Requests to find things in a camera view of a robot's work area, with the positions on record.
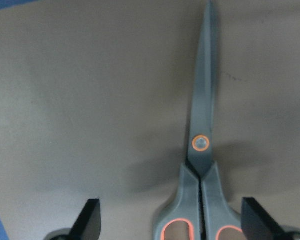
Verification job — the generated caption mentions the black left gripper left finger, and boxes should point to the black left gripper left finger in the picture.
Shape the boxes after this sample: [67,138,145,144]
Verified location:
[66,198,102,240]

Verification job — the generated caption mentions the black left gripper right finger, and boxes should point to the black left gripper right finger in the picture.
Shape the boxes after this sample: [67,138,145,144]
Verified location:
[241,197,289,240]

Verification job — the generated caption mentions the grey orange scissors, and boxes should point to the grey orange scissors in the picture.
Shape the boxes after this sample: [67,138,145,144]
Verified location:
[153,0,242,240]

